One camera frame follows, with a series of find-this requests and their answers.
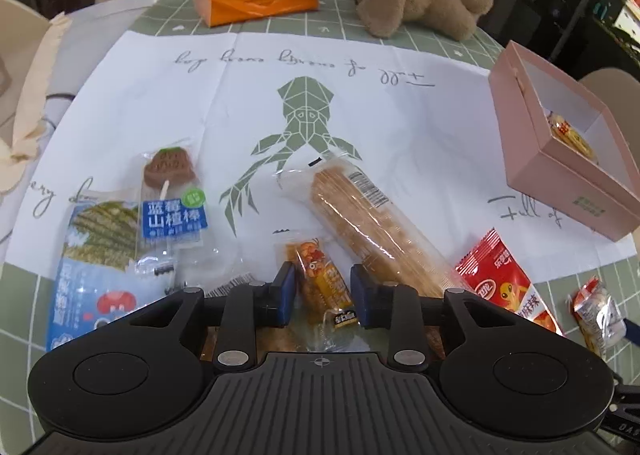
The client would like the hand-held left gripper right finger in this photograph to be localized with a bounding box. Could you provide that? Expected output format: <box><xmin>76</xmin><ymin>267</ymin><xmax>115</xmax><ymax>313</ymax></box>
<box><xmin>350</xmin><ymin>264</ymin><xmax>517</xmax><ymax>370</ymax></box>

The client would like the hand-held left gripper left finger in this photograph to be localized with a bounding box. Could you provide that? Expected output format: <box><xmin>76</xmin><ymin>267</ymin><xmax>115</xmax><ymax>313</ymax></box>
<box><xmin>129</xmin><ymin>262</ymin><xmax>298</xmax><ymax>370</ymax></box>

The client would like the small orange snack packet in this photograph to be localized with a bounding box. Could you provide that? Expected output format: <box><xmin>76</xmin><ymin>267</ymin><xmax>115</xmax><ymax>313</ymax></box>
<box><xmin>274</xmin><ymin>231</ymin><xmax>358</xmax><ymax>353</ymax></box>

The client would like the long clear bread packet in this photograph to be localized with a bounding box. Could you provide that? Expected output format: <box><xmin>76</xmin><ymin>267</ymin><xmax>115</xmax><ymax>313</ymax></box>
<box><xmin>274</xmin><ymin>151</ymin><xmax>473</xmax><ymax>361</ymax></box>

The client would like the clear white snack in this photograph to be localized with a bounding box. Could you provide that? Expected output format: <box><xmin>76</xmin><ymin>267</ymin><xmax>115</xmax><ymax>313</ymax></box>
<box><xmin>170</xmin><ymin>240</ymin><xmax>258</xmax><ymax>298</ymax></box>

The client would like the small white snack packet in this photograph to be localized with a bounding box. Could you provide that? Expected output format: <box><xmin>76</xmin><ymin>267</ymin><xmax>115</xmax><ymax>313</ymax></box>
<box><xmin>567</xmin><ymin>276</ymin><xmax>628</xmax><ymax>361</ymax></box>

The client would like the brown lollipop packet blue label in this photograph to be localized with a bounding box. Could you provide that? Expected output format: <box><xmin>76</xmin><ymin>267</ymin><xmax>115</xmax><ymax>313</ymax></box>
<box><xmin>134</xmin><ymin>137</ymin><xmax>210</xmax><ymax>278</ymax></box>

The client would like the red snack packet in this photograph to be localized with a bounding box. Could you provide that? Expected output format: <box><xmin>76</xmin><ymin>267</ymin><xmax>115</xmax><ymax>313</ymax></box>
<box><xmin>452</xmin><ymin>227</ymin><xmax>566</xmax><ymax>338</ymax></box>

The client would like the blue seaweed snack packet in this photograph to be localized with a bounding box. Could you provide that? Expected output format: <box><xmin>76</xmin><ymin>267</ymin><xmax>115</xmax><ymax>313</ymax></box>
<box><xmin>46</xmin><ymin>189</ymin><xmax>176</xmax><ymax>353</ymax></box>

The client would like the pink cardboard box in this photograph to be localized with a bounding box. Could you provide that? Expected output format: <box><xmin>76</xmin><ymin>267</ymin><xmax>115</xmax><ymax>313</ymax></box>
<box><xmin>489</xmin><ymin>40</ymin><xmax>640</xmax><ymax>242</ymax></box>

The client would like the white printed cloth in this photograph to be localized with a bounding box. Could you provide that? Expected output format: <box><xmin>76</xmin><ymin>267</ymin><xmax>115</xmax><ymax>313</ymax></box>
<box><xmin>2</xmin><ymin>30</ymin><xmax>638</xmax><ymax>306</ymax></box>

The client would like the clear wrapped round pastry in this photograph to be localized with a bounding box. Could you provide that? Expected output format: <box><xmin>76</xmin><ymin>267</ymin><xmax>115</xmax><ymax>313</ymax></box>
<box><xmin>546</xmin><ymin>110</ymin><xmax>598</xmax><ymax>163</ymax></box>

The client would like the cream fabric cloth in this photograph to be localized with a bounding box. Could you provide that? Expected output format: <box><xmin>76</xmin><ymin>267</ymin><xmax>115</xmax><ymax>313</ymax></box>
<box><xmin>0</xmin><ymin>12</ymin><xmax>73</xmax><ymax>193</ymax></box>

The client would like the black fish tank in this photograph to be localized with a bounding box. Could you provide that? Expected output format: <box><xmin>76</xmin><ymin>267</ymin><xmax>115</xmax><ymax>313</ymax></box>
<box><xmin>590</xmin><ymin>0</ymin><xmax>640</xmax><ymax>43</ymax></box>

